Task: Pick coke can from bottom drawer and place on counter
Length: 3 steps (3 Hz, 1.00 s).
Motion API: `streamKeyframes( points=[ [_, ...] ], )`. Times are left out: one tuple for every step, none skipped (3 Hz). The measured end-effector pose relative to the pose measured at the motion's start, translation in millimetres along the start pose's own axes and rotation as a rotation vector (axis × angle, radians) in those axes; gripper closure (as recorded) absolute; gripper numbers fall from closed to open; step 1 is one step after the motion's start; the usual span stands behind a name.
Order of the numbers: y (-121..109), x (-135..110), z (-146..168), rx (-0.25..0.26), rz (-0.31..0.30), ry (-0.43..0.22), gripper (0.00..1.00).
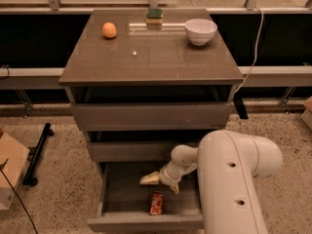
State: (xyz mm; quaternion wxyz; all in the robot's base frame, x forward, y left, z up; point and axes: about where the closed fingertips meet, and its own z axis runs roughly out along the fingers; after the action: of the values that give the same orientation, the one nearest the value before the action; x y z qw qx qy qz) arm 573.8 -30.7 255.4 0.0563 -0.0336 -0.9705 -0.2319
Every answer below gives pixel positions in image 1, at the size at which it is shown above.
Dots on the grey middle drawer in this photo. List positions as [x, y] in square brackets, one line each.
[130, 151]

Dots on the grey top drawer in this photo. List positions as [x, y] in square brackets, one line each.
[151, 117]

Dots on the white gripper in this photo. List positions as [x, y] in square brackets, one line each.
[166, 175]

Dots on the black metal bar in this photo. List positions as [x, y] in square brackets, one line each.
[34, 155]

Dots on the white bowl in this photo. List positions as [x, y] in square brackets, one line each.
[200, 31]

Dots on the cardboard box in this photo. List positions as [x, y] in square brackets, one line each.
[13, 156]

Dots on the grey drawer cabinet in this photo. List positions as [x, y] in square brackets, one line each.
[148, 63]

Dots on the orange fruit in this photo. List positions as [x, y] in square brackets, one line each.
[109, 30]

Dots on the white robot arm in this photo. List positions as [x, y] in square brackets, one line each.
[226, 163]

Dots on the black bracket leg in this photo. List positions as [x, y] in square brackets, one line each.
[240, 107]

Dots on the green yellow sponge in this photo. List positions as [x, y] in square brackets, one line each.
[154, 16]

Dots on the grey open bottom drawer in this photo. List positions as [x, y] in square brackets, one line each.
[124, 203]

